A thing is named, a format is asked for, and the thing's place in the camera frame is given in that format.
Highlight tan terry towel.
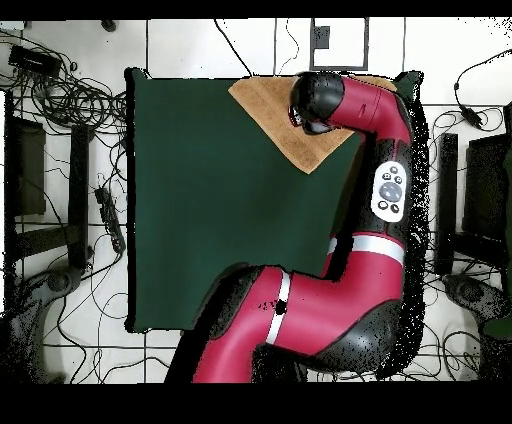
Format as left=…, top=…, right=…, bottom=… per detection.
left=227, top=74, right=399, bottom=176

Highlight dark flat panel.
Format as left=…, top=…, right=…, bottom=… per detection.
left=14, top=117, right=48, bottom=217
left=463, top=133, right=512, bottom=241

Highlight dark grey square plate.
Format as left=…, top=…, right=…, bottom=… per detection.
left=311, top=25, right=332, bottom=50

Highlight dark green table cloth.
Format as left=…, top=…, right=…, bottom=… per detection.
left=124, top=66, right=424, bottom=335

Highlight black power strip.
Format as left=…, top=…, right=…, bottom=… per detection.
left=94, top=186, right=128, bottom=255

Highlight dark stand foot with knob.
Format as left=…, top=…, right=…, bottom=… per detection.
left=441, top=273, right=507, bottom=321
left=9, top=265, right=85, bottom=383

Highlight black electronics box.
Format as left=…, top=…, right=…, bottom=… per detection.
left=8, top=44, right=64, bottom=78

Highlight grey square floor frame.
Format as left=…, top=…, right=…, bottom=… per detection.
left=308, top=17, right=370, bottom=72

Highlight black power adapter with cable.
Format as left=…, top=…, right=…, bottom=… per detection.
left=452, top=48, right=512, bottom=131

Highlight black cable tangle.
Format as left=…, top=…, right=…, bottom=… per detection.
left=0, top=31, right=129, bottom=137

